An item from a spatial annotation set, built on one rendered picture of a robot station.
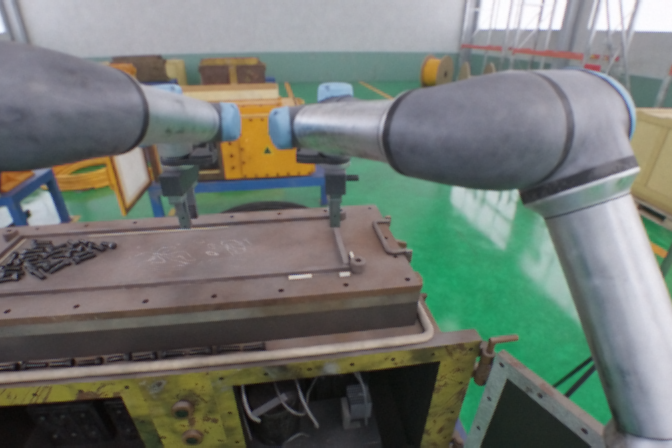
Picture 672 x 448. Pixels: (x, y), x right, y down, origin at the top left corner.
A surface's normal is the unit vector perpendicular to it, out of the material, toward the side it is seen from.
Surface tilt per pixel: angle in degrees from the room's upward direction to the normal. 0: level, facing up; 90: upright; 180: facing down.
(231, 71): 90
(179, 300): 0
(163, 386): 90
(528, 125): 67
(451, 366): 90
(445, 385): 90
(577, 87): 36
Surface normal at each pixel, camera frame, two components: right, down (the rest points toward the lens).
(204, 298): 0.00, -0.88
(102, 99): 0.91, -0.04
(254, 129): 0.16, 0.47
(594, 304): -0.88, 0.24
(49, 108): 0.76, 0.20
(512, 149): -0.17, 0.47
